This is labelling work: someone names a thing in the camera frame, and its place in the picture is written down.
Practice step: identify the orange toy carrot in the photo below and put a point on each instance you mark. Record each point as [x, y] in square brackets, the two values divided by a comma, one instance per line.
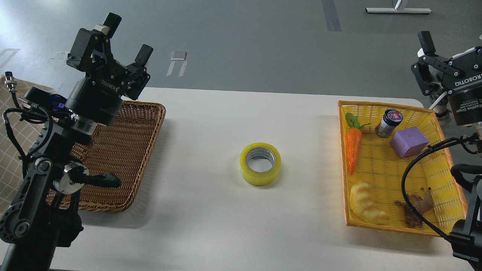
[353, 141]

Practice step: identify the brown wicker basket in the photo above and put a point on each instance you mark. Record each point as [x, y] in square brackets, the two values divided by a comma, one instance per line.
[123, 149]

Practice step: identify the yellow plastic basket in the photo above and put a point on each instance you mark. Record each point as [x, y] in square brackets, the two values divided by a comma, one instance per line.
[381, 167]

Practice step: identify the beige checkered cloth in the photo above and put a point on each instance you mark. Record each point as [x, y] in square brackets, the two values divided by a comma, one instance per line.
[11, 176]

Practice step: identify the brown toy root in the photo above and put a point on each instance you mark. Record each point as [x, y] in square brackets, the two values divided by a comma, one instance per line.
[422, 205]

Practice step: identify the person in green clothing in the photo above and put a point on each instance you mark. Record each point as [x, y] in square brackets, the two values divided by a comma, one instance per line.
[439, 102]

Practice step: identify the small jar with label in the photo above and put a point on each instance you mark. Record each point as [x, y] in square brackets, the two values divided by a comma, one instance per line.
[388, 123]

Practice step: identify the white stand base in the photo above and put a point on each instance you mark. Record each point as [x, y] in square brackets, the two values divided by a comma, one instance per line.
[398, 7]

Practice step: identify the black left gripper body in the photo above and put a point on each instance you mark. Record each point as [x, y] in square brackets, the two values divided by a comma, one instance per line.
[97, 99]

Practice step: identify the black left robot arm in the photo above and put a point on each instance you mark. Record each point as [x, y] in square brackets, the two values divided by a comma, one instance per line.
[43, 215]

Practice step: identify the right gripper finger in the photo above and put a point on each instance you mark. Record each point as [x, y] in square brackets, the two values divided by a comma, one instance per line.
[425, 80]

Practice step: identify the yellow toy croissant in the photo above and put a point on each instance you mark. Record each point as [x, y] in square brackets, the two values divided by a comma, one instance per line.
[364, 207]

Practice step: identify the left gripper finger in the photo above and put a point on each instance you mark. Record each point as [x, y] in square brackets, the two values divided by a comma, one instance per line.
[136, 76]
[91, 51]

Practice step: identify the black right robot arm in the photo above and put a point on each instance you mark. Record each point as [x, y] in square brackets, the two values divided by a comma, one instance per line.
[465, 236]

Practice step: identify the purple foam block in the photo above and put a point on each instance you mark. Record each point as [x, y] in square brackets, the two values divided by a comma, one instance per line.
[409, 142]

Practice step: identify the yellow tape roll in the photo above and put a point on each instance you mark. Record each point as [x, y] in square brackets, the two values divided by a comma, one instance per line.
[260, 150]

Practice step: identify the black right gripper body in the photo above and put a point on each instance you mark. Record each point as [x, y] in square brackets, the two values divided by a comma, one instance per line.
[463, 82]

